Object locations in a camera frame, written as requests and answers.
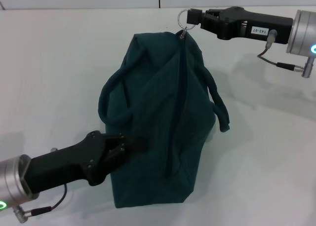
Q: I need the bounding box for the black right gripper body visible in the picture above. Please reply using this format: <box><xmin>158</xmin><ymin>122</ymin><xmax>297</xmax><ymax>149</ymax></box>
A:
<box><xmin>217</xmin><ymin>5</ymin><xmax>295</xmax><ymax>45</ymax></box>

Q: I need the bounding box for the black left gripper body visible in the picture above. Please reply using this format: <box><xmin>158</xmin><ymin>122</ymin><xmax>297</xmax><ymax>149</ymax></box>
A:
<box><xmin>24</xmin><ymin>130</ymin><xmax>110</xmax><ymax>195</ymax></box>

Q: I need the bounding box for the dark teal insulated lunch bag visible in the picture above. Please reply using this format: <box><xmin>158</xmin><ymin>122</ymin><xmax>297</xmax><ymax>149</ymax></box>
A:
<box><xmin>98</xmin><ymin>8</ymin><xmax>232</xmax><ymax>209</ymax></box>

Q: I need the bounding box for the left gripper cable with plug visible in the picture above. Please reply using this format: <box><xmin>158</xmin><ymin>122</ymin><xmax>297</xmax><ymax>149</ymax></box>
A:
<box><xmin>13</xmin><ymin>183</ymin><xmax>69</xmax><ymax>223</ymax></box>

